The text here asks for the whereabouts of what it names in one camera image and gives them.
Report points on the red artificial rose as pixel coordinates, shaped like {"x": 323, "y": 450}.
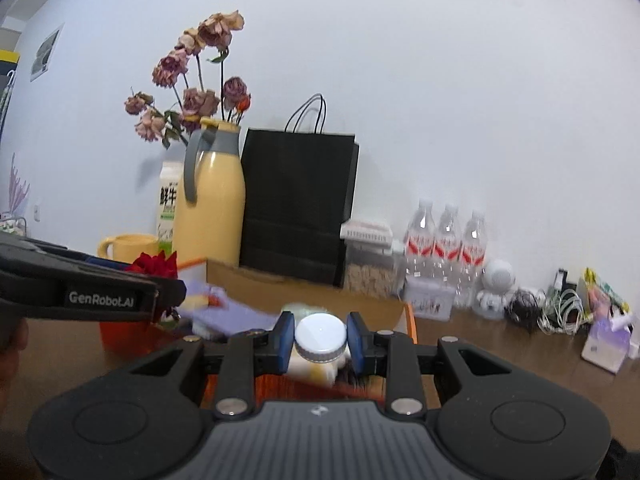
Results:
{"x": 155, "y": 264}

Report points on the clear water bottle red label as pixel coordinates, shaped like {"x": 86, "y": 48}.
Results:
{"x": 446, "y": 245}
{"x": 472, "y": 250}
{"x": 420, "y": 240}

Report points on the white milk carton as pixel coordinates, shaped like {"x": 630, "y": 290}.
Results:
{"x": 169, "y": 200}

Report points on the white wall socket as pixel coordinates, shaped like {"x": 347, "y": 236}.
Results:
{"x": 36, "y": 212}

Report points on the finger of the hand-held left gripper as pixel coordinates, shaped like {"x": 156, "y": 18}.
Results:
{"x": 170, "y": 294}
{"x": 107, "y": 262}

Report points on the yellow thermos jug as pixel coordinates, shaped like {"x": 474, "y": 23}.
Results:
{"x": 210, "y": 210}

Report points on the clear seed storage container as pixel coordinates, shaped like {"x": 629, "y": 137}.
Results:
{"x": 370, "y": 277}

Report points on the framed wall picture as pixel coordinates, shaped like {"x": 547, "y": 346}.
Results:
{"x": 47, "y": 52}

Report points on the purple cloth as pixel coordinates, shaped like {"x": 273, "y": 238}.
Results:
{"x": 235, "y": 315}

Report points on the red cardboard box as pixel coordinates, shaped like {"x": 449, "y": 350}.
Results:
{"x": 260, "y": 285}

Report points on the lavender tin box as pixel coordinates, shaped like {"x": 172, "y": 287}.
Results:
{"x": 430, "y": 300}

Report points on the yellow mug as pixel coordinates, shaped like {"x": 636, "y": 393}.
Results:
{"x": 135, "y": 247}

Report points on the purple tissue box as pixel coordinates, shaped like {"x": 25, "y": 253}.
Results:
{"x": 607, "y": 345}

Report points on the purple plant wall sticker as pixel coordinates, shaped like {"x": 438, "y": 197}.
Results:
{"x": 19, "y": 190}

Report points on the dried pink flower bouquet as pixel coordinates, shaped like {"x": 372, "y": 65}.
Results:
{"x": 200, "y": 102}

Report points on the white robot toy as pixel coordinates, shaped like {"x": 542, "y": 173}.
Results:
{"x": 497, "y": 275}

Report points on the small black device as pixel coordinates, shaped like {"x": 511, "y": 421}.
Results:
{"x": 561, "y": 280}

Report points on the pale yellow plush object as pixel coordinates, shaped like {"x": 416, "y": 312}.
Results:
{"x": 315, "y": 372}

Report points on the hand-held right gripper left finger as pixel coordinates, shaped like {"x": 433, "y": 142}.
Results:
{"x": 286, "y": 340}

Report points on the black paper bag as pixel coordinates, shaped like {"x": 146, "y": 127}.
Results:
{"x": 295, "y": 200}

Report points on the colourful snack packet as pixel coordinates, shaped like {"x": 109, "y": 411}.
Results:
{"x": 600, "y": 285}

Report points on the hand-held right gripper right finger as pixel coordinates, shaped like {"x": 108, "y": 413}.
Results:
{"x": 356, "y": 342}

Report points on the white lid jar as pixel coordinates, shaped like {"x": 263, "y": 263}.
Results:
{"x": 320, "y": 335}

